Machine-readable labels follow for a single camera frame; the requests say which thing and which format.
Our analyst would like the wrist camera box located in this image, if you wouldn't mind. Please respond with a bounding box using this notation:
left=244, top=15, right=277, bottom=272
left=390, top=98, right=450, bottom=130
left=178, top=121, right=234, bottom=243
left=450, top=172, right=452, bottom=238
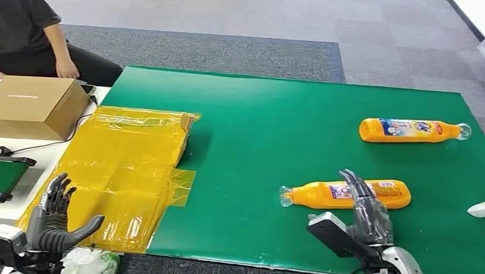
left=305, top=210, right=382, bottom=262
left=0, top=223, right=29, bottom=269

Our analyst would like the green table mat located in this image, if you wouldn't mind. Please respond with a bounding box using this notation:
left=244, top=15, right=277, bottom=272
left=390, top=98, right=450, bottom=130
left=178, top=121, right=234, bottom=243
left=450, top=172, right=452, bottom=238
left=94, top=64, right=485, bottom=274

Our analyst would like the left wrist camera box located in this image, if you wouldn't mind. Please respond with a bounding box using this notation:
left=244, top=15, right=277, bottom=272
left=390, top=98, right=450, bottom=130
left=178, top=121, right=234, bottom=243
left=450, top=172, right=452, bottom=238
left=0, top=223, right=29, bottom=269

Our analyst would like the orange bottle blue label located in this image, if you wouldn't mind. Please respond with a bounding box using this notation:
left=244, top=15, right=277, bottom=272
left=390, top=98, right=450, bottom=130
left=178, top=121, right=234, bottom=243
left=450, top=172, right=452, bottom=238
left=358, top=117, right=473, bottom=147

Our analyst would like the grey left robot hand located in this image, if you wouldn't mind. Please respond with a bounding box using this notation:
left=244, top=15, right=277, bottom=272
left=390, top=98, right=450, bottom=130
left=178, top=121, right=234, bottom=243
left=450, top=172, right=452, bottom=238
left=25, top=170, right=107, bottom=256

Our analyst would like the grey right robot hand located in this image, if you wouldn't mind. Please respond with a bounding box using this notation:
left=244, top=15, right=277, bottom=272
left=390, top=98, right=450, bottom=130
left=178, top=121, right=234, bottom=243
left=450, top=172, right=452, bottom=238
left=335, top=168, right=398, bottom=248

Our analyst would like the yellow plastic-wrapped flat box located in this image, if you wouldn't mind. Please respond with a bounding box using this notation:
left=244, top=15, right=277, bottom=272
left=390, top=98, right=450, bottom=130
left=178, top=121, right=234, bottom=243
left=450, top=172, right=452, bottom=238
left=15, top=101, right=203, bottom=257

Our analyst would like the thin black table cable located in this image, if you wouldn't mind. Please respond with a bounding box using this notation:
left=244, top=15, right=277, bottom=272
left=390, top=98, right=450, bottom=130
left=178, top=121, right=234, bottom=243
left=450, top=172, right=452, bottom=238
left=2, top=90, right=99, bottom=159

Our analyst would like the brown cardboard box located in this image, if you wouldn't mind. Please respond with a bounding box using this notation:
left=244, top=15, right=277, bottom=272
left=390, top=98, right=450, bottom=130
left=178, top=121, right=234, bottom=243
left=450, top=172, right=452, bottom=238
left=0, top=75, right=93, bottom=143

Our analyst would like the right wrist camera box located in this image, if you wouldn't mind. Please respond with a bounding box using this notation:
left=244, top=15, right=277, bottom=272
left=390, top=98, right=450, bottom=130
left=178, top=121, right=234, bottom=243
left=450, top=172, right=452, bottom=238
left=305, top=210, right=382, bottom=262

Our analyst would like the person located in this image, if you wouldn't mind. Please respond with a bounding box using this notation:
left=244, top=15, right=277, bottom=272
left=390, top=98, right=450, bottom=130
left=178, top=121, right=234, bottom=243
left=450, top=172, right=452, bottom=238
left=0, top=0, right=126, bottom=87

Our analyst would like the orange bottle white label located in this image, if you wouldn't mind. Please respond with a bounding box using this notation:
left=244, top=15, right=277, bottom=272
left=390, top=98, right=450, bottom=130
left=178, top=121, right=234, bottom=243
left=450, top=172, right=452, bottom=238
left=278, top=175, right=413, bottom=214

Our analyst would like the crumpled white plastic bag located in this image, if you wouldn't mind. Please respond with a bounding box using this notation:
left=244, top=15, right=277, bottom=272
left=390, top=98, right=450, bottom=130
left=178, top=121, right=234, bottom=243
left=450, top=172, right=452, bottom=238
left=59, top=246, right=122, bottom=274

